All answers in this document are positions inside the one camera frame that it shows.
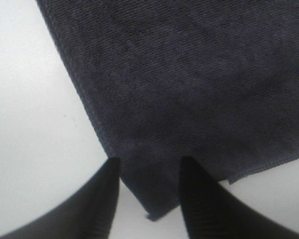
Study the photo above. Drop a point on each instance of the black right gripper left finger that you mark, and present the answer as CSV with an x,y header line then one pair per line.
x,y
88,214

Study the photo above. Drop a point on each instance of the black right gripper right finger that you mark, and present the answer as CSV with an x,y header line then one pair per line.
x,y
211,212

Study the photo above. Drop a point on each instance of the dark grey towel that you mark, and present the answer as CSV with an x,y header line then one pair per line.
x,y
217,80

